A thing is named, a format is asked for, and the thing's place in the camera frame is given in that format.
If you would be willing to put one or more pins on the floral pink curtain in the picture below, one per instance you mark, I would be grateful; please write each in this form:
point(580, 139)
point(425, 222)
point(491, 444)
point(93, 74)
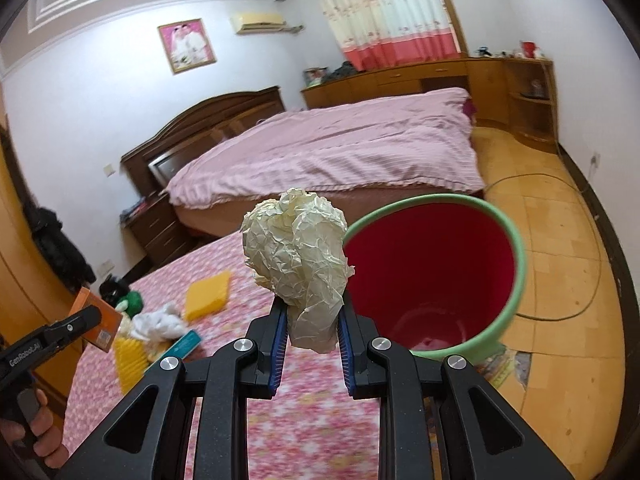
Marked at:
point(376, 34)

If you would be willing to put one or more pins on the dark wooden nightstand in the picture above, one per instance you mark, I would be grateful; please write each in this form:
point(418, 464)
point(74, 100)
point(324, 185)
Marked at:
point(155, 225)

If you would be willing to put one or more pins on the yellow foam net pad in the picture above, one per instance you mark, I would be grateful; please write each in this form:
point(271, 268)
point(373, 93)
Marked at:
point(207, 296)

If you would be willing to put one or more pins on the orange cardboard box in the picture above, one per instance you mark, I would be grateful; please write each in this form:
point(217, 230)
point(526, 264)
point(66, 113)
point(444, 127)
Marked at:
point(101, 321)

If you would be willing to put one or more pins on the black jacket hanging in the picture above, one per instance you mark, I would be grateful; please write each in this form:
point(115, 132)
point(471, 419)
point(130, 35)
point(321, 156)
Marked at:
point(61, 254)

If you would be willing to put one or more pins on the red bin green rim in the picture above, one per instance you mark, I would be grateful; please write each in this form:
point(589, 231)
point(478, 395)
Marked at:
point(439, 274)

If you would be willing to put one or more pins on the wall air conditioner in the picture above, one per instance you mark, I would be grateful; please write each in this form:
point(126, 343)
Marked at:
point(262, 23)

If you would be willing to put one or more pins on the wooden wardrobe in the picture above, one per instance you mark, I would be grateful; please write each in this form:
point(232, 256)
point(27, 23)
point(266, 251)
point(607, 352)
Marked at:
point(31, 294)

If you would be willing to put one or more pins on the pink floral tablecloth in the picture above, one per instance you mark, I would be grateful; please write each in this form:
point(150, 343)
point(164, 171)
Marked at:
point(311, 429)

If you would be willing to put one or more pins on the green clover shaped toy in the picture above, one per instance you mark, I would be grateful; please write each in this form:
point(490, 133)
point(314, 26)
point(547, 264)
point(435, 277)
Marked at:
point(131, 304)

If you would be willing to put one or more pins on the person's left hand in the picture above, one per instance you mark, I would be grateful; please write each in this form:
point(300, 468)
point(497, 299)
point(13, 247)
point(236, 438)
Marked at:
point(49, 445)

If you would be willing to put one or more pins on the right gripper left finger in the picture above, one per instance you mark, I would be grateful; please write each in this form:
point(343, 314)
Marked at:
point(147, 434)

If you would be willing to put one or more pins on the cream paper ball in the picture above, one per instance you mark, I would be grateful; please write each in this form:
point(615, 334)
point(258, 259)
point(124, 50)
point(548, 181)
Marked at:
point(294, 245)

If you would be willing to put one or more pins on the pink striped bed quilt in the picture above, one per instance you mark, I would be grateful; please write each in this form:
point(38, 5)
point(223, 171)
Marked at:
point(395, 142)

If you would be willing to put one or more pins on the framed wedding photo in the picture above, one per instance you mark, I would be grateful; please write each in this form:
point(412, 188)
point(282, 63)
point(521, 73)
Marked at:
point(186, 45)

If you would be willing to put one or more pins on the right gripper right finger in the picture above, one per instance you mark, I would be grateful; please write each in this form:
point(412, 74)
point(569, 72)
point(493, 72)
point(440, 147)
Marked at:
point(438, 419)

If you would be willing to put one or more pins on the teal white medicine box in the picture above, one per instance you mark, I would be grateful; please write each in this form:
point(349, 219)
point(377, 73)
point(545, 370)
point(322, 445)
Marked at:
point(180, 349)

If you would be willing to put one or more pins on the dark wooden headboard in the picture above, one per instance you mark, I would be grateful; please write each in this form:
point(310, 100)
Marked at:
point(199, 118)

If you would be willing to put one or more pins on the white sock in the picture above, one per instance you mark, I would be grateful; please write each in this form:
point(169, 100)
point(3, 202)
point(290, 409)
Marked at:
point(161, 325)

